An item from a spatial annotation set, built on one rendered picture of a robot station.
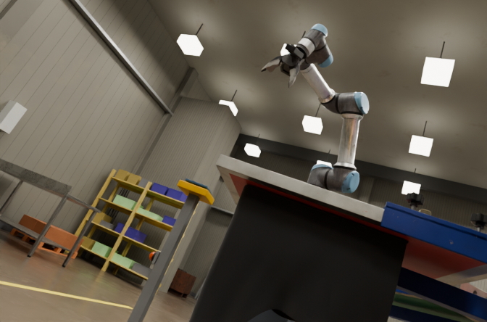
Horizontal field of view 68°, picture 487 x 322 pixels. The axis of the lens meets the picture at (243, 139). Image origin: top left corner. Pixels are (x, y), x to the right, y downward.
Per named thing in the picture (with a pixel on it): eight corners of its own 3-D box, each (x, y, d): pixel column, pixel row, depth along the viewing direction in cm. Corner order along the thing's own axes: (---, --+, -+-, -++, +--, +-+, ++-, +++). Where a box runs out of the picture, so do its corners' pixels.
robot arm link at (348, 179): (333, 191, 197) (346, 96, 205) (359, 196, 187) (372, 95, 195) (322, 189, 189) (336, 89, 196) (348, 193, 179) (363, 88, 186)
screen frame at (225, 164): (215, 164, 107) (220, 154, 109) (240, 215, 159) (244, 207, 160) (512, 267, 85) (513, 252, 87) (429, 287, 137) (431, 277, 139)
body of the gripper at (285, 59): (293, 80, 161) (308, 62, 164) (292, 67, 153) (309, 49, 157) (279, 72, 164) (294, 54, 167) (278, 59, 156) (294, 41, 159)
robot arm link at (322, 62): (316, 59, 180) (307, 41, 173) (336, 56, 172) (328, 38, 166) (310, 70, 176) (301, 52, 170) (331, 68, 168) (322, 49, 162)
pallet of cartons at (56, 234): (51, 246, 744) (62, 228, 759) (78, 260, 709) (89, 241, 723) (6, 231, 652) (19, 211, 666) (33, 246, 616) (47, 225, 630)
